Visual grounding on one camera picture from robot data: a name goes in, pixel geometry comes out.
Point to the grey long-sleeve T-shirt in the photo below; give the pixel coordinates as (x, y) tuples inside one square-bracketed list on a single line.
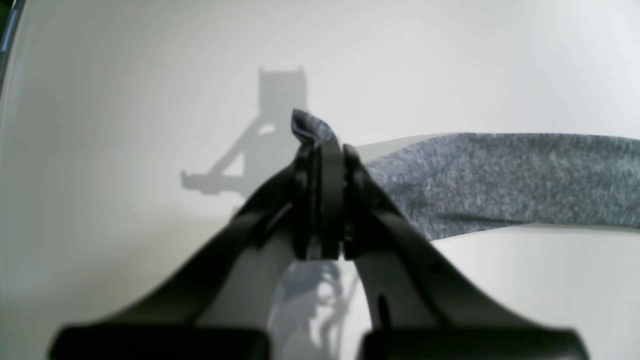
[(468, 182)]

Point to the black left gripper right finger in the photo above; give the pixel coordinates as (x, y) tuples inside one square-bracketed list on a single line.
[(421, 307)]

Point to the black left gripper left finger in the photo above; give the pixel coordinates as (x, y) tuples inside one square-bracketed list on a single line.
[(217, 305)]

